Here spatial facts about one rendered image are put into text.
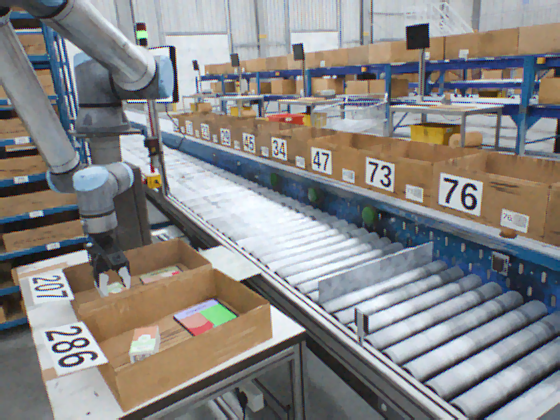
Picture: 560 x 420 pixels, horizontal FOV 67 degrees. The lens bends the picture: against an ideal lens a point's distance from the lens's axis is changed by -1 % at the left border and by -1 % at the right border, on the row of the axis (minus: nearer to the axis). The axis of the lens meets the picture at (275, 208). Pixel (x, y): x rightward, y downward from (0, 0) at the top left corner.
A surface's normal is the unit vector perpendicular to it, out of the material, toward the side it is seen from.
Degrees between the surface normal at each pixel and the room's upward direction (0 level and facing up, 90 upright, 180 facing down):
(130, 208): 90
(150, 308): 89
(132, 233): 90
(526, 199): 91
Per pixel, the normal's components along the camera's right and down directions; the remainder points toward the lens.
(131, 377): 0.59, 0.22
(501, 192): -0.87, 0.22
